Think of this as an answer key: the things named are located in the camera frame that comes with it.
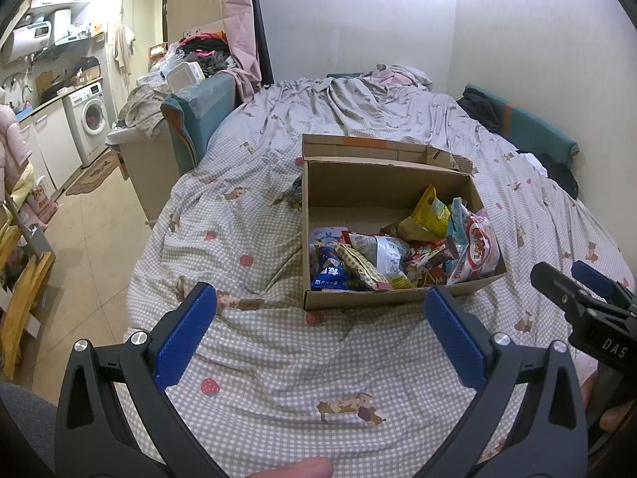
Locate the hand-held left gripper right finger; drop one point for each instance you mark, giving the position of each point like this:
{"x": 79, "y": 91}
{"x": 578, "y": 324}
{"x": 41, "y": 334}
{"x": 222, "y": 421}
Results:
{"x": 455, "y": 338}

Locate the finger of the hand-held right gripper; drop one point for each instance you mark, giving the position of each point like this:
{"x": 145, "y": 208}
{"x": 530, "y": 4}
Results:
{"x": 592, "y": 274}
{"x": 552, "y": 279}

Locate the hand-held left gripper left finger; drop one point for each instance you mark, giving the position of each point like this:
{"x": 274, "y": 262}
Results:
{"x": 186, "y": 333}

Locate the red candy packet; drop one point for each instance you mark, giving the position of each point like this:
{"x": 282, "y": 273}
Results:
{"x": 430, "y": 278}

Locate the large red and white snack bag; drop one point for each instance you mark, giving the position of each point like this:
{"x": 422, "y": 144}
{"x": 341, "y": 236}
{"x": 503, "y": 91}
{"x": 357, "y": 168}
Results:
{"x": 480, "y": 249}

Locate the red brown chocolate bar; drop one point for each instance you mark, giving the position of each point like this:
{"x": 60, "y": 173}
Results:
{"x": 433, "y": 253}

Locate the tan checked snack packet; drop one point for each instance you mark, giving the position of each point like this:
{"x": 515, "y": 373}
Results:
{"x": 356, "y": 264}

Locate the yellow snack bag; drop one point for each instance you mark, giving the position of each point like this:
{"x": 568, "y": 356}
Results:
{"x": 430, "y": 211}

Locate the pink cartoon snack packet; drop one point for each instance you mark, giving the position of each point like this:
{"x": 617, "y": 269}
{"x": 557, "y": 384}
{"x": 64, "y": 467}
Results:
{"x": 328, "y": 234}

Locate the brown cardboard box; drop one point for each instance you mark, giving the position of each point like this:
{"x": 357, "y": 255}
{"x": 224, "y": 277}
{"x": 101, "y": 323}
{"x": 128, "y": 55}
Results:
{"x": 378, "y": 189}

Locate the person's right hand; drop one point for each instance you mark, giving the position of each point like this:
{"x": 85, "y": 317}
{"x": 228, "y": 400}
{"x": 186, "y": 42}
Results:
{"x": 617, "y": 416}

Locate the person's left hand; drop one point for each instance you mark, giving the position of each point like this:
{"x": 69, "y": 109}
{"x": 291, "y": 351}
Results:
{"x": 303, "y": 468}

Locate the printed checked bedsheet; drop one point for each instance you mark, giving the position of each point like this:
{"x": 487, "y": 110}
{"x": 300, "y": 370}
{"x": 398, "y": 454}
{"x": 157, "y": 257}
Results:
{"x": 259, "y": 358}

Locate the beige bedside cabinet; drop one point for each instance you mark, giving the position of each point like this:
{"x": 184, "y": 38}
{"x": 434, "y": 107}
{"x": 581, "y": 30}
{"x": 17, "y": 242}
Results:
{"x": 139, "y": 174}

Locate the dark striped cloth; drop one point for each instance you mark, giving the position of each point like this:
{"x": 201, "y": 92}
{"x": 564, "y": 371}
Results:
{"x": 296, "y": 194}

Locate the brown floor mat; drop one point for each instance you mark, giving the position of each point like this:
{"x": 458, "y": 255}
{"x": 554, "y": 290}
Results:
{"x": 92, "y": 174}

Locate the black clothing on cushion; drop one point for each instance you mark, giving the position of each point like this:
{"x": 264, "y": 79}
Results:
{"x": 480, "y": 107}

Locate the person's grey clothing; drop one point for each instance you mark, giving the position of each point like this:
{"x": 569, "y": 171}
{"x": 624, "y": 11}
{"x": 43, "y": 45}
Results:
{"x": 25, "y": 433}

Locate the teal cushion with plastic wrap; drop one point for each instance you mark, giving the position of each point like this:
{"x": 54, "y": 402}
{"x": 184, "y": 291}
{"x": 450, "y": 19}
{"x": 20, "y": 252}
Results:
{"x": 199, "y": 119}

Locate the crumpled patterned cloth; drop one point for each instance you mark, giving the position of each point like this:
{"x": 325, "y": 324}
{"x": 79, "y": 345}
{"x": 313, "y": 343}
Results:
{"x": 147, "y": 109}

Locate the white kitchen cabinet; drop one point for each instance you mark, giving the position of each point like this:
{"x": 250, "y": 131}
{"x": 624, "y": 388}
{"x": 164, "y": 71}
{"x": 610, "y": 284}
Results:
{"x": 50, "y": 144}

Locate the white washing machine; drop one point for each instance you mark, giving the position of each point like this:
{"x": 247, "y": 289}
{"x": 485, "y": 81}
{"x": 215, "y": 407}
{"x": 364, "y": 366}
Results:
{"x": 87, "y": 119}

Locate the pink jacket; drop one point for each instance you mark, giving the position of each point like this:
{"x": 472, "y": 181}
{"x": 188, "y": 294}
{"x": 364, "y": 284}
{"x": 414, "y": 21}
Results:
{"x": 15, "y": 149}

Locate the crumpled pink cloth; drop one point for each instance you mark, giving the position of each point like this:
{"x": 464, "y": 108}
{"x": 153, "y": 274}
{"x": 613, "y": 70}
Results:
{"x": 398, "y": 77}

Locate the white plastic container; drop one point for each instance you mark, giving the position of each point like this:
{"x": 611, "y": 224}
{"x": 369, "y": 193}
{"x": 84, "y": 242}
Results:
{"x": 184, "y": 77}

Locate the hanging white towel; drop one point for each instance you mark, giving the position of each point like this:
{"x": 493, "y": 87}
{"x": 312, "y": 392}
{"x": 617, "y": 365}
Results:
{"x": 123, "y": 47}

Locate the pink curtain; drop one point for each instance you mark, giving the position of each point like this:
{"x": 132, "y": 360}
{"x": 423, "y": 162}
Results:
{"x": 239, "y": 20}

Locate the white water heater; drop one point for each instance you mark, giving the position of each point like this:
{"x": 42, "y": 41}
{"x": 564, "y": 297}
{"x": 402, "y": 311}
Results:
{"x": 35, "y": 35}

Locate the long teal wall cushion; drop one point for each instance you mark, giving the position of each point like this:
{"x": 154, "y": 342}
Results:
{"x": 532, "y": 124}

